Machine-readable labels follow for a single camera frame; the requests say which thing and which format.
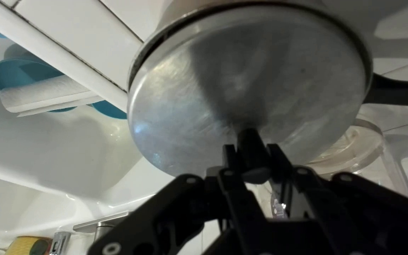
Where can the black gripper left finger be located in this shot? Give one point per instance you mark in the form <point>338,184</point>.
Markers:
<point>191,221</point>

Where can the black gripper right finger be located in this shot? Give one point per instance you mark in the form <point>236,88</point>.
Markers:
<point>355,217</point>

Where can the white kitchen sink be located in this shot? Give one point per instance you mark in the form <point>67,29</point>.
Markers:
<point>49,160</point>

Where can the yellow green sponge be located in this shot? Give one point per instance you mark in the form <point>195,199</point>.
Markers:
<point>28,247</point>

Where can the white cutting board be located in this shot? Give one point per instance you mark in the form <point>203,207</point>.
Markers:
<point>49,97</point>

